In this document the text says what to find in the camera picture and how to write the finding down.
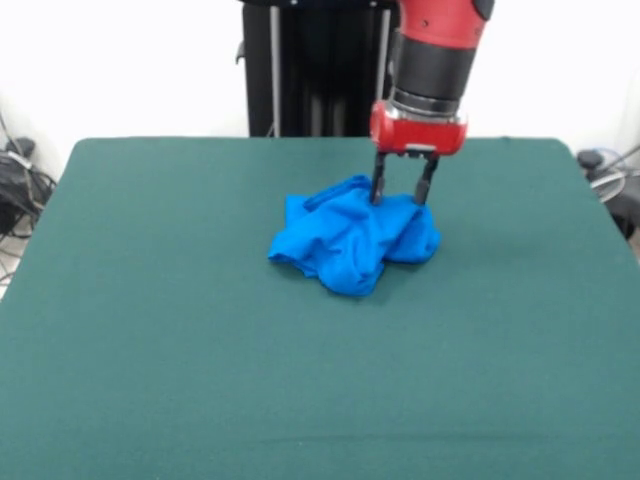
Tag dark green table cloth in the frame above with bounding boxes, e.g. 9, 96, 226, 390
0, 137, 640, 480

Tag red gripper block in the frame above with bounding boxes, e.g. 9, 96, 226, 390
369, 99, 471, 206

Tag blue laundry item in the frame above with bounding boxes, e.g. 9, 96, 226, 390
265, 173, 443, 297

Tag grey and blue cables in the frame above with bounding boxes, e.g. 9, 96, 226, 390
582, 144, 640, 176

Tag black floor cable tangle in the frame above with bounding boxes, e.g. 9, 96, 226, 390
0, 107, 60, 289

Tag black equipment case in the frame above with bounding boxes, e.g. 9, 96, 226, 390
607, 172, 640, 241

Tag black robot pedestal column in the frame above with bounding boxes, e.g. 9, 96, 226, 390
234, 0, 416, 139

